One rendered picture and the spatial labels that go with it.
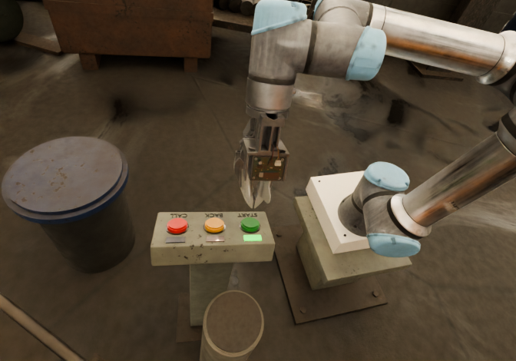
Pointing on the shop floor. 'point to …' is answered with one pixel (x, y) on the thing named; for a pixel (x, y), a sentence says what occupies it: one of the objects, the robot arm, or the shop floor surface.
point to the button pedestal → (207, 259)
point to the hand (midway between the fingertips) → (253, 200)
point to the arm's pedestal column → (345, 302)
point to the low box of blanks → (131, 14)
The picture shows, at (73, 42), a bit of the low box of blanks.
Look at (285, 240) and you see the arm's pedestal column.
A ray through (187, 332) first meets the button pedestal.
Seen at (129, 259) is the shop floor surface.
